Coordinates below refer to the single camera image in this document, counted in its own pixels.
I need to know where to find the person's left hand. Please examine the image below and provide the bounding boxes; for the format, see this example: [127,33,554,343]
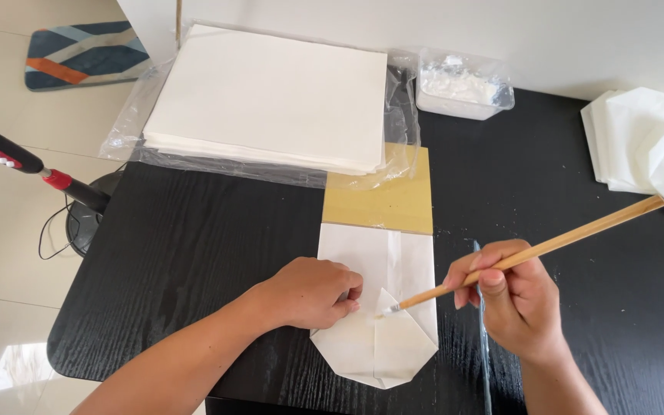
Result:
[262,256,364,331]

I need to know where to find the person's right hand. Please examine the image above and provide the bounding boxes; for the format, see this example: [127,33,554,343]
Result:
[443,239,570,363]

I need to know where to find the wooden glue brush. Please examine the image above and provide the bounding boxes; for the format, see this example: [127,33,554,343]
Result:
[375,195,664,319]

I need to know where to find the white paper bag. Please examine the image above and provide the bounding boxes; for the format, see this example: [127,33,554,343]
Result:
[309,223,440,390]

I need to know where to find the clear plastic strip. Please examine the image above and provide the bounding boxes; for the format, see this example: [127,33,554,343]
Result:
[473,240,493,415]

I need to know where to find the yellow cardboard template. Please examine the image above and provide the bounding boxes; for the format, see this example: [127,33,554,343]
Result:
[321,142,434,236]

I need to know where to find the pile of finished paper bags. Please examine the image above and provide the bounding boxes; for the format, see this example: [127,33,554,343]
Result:
[580,87,664,232]

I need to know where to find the stack of white paper sheets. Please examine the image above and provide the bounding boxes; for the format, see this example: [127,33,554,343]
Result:
[142,23,389,177]

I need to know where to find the clear plastic wrap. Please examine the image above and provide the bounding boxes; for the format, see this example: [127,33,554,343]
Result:
[99,19,423,191]

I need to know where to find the clear container of white paste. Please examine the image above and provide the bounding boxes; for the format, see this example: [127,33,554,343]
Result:
[415,46,516,121]

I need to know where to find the red and black standing fan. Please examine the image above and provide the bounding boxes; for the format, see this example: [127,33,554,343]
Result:
[0,105,126,258]

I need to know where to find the blue and orange patterned rug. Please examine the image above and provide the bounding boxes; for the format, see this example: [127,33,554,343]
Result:
[24,21,153,92]

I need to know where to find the black fan cable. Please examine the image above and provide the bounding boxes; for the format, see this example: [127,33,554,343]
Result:
[37,196,81,261]

